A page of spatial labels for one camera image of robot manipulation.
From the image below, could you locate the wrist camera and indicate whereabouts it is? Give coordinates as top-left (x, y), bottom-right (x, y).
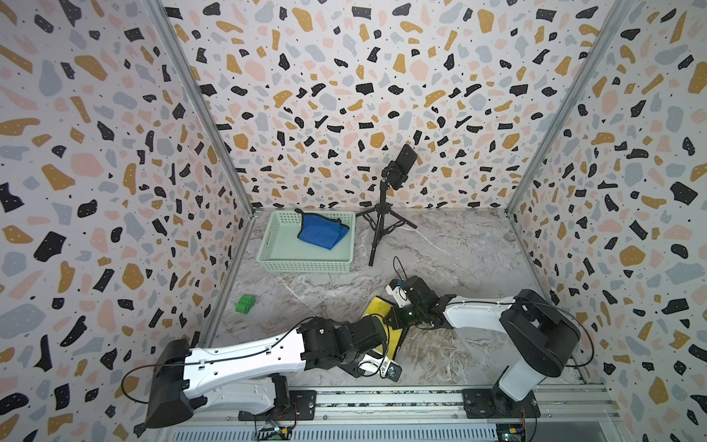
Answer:
top-left (387, 279), bottom-right (407, 298)
top-left (383, 362), bottom-right (402, 382)

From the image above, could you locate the green circuit board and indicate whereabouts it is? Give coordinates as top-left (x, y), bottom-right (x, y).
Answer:
top-left (254, 424), bottom-right (293, 441)
top-left (496, 424), bottom-right (526, 442)

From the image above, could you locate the small green block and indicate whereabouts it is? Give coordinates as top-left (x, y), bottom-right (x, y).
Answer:
top-left (235, 294), bottom-right (257, 315)

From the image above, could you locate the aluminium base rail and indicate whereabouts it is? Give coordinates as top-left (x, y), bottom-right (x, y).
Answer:
top-left (155, 384), bottom-right (632, 441)

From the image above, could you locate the blue grey dishcloth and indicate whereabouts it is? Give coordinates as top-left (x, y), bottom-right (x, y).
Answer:
top-left (296, 209), bottom-right (350, 250)

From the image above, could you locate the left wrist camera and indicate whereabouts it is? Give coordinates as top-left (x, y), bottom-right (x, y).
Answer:
top-left (383, 362), bottom-right (402, 382)

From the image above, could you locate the yellow grey dishcloth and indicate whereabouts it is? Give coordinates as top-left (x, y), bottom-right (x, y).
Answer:
top-left (362, 297), bottom-right (404, 363)

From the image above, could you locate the right green circuit board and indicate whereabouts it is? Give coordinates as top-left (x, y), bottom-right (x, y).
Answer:
top-left (496, 424), bottom-right (526, 442)

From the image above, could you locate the mint green plastic basket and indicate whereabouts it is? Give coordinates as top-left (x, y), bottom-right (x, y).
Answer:
top-left (257, 210), bottom-right (355, 274)

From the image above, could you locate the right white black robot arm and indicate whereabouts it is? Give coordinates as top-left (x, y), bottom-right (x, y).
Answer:
top-left (386, 276), bottom-right (581, 403)

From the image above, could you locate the black tripod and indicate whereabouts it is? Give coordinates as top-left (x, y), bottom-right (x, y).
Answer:
top-left (356, 166), bottom-right (417, 267)

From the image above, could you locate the left green circuit board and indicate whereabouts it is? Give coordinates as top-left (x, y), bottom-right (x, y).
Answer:
top-left (254, 424), bottom-right (293, 441)

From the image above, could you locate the black phone on tripod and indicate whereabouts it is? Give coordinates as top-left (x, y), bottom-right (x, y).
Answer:
top-left (383, 144), bottom-right (418, 190)

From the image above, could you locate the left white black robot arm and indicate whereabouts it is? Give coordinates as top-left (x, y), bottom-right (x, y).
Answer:
top-left (145, 315), bottom-right (390, 429)

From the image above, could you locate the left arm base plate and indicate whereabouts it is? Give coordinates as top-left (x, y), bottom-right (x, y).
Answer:
top-left (238, 374), bottom-right (317, 422)

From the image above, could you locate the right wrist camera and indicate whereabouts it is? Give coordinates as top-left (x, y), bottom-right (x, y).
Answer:
top-left (387, 279), bottom-right (407, 298)

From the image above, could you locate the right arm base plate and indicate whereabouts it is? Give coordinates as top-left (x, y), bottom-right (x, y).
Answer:
top-left (461, 388), bottom-right (541, 419)

